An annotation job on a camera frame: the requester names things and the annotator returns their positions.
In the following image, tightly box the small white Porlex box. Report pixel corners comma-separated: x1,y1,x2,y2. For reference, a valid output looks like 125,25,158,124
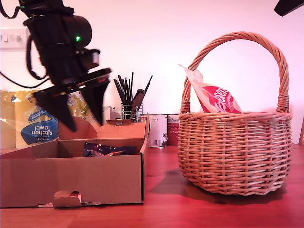
102,106,114,123

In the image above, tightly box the blue candy bag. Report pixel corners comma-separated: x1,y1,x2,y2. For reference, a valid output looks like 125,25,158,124
83,142,137,157

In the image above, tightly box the wooden board with white dots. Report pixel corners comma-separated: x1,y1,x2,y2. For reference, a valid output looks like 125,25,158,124
298,116,304,145

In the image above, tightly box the yellow kitchen towel pack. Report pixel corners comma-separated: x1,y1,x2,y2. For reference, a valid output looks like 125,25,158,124
0,89,90,149

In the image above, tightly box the white wall light switch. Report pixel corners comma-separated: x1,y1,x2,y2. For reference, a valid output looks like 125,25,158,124
0,28,28,50

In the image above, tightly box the brown utensil handle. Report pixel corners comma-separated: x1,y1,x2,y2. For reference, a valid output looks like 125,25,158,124
130,89,145,119

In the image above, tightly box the woven wicker basket with handle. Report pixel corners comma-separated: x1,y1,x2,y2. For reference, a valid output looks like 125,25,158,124
177,31,293,196

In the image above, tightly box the red tin can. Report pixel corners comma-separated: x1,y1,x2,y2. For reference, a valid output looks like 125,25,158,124
167,114,179,146

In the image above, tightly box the brown cardboard box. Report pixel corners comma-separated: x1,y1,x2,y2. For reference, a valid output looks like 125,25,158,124
0,113,151,209

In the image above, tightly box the black cable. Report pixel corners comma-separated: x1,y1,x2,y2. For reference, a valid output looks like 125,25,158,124
0,71,52,89
25,35,52,80
0,3,22,19

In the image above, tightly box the red and pink candy bag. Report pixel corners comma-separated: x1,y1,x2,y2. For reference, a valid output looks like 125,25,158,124
178,63,243,114

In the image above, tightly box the wire utensil holder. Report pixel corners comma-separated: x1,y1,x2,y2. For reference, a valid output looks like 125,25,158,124
113,102,144,124

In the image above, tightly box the white tin can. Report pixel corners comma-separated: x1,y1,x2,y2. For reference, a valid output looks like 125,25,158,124
148,114,168,149

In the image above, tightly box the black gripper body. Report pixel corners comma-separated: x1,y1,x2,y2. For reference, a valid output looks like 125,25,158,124
34,51,113,98

